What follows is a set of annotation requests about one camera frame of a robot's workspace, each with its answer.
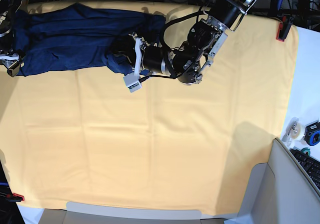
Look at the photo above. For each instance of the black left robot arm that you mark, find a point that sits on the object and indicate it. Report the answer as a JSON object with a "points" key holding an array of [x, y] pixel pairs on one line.
{"points": [[187, 62]]}

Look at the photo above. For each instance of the green tape roll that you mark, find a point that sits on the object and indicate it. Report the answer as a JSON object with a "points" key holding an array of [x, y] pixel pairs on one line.
{"points": [[306, 151]]}

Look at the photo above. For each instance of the black keyboard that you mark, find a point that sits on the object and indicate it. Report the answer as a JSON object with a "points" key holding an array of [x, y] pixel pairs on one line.
{"points": [[309, 169]]}

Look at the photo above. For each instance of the white tape dispenser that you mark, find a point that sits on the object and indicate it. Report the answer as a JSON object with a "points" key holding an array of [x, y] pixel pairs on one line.
{"points": [[294, 132]]}

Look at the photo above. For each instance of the red black clamp lower left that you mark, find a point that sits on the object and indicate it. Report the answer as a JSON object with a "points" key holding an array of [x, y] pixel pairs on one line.
{"points": [[14, 198]]}

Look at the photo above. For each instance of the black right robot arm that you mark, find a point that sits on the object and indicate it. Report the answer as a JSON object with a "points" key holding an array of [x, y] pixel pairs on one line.
{"points": [[7, 14]]}

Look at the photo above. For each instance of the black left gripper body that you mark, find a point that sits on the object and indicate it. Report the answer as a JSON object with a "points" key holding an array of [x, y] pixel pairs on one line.
{"points": [[122, 57]]}

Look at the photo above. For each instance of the yellow table cloth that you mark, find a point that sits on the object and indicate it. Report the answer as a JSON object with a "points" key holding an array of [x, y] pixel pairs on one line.
{"points": [[81, 136]]}

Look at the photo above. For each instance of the red black clamp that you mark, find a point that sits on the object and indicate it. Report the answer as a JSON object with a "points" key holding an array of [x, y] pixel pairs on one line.
{"points": [[284, 27], [14, 198]]}

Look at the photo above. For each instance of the blue long-sleeve shirt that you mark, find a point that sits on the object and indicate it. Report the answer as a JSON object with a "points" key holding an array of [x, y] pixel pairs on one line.
{"points": [[79, 37]]}

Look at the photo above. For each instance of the blue black tape measure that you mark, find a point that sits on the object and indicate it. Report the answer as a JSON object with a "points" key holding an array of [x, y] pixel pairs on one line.
{"points": [[312, 133]]}

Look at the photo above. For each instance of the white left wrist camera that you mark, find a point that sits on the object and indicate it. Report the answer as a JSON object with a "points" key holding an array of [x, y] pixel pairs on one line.
{"points": [[132, 82]]}

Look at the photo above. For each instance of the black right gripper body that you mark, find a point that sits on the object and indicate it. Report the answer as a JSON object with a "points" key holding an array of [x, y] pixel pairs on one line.
{"points": [[13, 61]]}

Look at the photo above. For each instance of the red black clamp right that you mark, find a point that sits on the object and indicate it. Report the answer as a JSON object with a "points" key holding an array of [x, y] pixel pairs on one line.
{"points": [[284, 27]]}

